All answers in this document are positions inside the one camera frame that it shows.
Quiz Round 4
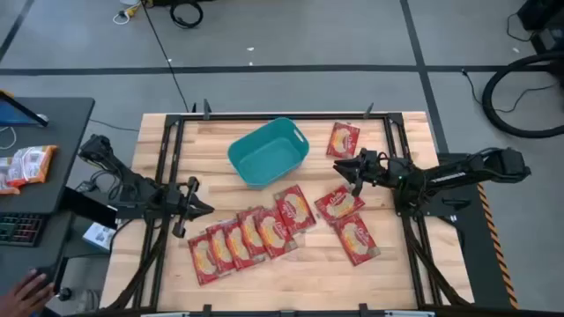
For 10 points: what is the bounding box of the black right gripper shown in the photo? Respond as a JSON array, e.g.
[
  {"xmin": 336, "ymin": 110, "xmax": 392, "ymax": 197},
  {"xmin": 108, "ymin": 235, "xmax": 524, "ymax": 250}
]
[{"xmin": 332, "ymin": 148, "xmax": 391, "ymax": 198}]

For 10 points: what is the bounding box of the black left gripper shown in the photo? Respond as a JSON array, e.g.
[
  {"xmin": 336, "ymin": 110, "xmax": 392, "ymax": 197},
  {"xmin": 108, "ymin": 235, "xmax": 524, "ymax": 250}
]
[{"xmin": 165, "ymin": 176, "xmax": 216, "ymax": 239}]

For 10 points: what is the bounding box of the teal plastic basket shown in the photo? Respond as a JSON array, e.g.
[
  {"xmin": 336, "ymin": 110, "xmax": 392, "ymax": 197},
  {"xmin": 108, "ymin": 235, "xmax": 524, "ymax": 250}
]
[{"xmin": 226, "ymin": 116, "xmax": 310, "ymax": 190}]

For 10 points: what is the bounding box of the white cardboard box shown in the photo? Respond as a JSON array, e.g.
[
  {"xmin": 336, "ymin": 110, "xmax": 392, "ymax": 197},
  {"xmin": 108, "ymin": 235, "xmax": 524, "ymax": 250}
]
[{"xmin": 82, "ymin": 222, "xmax": 116, "ymax": 253}]

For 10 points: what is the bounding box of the black desk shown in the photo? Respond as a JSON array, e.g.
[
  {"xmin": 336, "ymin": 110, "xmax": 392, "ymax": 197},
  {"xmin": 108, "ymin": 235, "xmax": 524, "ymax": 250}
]
[{"xmin": 0, "ymin": 96, "xmax": 96, "ymax": 317}]

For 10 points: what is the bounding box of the orange snack bag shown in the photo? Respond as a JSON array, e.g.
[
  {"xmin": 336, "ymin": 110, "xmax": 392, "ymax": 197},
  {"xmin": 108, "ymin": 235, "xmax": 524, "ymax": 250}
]
[
  {"xmin": 6, "ymin": 144, "xmax": 58, "ymax": 188},
  {"xmin": 0, "ymin": 157, "xmax": 22, "ymax": 196}
]

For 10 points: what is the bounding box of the black keyboard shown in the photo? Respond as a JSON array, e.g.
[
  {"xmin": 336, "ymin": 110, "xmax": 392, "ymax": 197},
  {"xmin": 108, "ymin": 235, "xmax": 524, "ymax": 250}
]
[{"xmin": 0, "ymin": 213, "xmax": 48, "ymax": 247}]

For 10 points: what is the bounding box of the person's hand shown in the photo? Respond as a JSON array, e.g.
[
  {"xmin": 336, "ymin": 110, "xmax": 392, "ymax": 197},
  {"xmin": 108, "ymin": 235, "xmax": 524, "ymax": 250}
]
[{"xmin": 0, "ymin": 269, "xmax": 56, "ymax": 317}]

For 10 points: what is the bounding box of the computer monitor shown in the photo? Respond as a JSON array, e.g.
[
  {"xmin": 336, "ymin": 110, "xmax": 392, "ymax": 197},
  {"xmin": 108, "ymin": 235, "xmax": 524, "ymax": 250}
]
[{"xmin": 0, "ymin": 89, "xmax": 49, "ymax": 129}]

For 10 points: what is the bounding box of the black equipment case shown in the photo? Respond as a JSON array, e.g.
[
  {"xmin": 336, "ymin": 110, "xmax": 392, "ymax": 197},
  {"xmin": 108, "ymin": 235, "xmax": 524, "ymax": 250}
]
[{"xmin": 516, "ymin": 0, "xmax": 564, "ymax": 56}]

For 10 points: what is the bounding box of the black aluminium table frame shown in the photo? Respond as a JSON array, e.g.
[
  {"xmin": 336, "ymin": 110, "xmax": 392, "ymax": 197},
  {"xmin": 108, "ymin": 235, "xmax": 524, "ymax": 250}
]
[{"xmin": 105, "ymin": 99, "xmax": 475, "ymax": 317}]

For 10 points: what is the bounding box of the thin black cable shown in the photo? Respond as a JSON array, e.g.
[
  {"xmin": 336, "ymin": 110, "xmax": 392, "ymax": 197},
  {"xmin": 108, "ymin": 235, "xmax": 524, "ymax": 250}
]
[
  {"xmin": 89, "ymin": 118, "xmax": 140, "ymax": 133},
  {"xmin": 505, "ymin": 11, "xmax": 537, "ymax": 44},
  {"xmin": 461, "ymin": 68, "xmax": 560, "ymax": 114}
]

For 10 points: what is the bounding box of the black hazard-striped base plate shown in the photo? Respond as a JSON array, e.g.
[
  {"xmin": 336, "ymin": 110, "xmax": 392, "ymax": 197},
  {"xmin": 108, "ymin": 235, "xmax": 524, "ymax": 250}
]
[{"xmin": 391, "ymin": 151, "xmax": 521, "ymax": 312}]

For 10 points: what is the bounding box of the large black hose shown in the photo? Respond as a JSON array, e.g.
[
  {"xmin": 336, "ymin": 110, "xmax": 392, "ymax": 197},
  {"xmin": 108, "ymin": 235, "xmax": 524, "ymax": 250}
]
[{"xmin": 481, "ymin": 51, "xmax": 564, "ymax": 140}]

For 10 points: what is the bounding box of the long black floor cable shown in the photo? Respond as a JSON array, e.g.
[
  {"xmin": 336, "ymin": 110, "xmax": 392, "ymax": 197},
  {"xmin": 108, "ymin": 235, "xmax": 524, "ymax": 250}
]
[{"xmin": 140, "ymin": 0, "xmax": 190, "ymax": 114}]

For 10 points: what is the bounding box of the coiled black cable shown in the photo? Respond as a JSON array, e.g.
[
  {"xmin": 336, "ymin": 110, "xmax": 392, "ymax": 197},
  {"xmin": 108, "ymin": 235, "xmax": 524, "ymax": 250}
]
[{"xmin": 169, "ymin": 0, "xmax": 204, "ymax": 30}]

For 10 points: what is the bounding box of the white desk cable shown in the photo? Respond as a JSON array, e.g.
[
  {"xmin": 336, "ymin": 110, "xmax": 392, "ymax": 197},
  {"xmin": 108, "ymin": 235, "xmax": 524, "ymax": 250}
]
[{"xmin": 0, "ymin": 126, "xmax": 18, "ymax": 151}]

